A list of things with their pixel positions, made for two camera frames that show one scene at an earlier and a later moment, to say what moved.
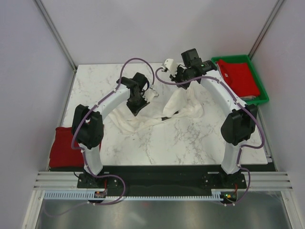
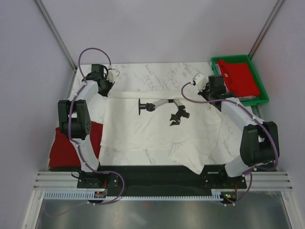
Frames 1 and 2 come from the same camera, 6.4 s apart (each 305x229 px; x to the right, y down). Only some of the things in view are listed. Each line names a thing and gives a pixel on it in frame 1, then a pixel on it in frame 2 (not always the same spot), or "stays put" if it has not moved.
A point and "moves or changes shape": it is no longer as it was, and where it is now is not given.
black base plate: x=161 y=178 stays put
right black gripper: x=175 y=77 to x=202 y=92
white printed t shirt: x=181 y=103 moves or changes shape
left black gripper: x=135 y=110 to x=110 y=85
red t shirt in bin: x=240 y=77 stays put
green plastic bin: x=263 y=96 stays put
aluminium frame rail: x=256 y=181 stays put
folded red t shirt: x=63 y=155 stays put
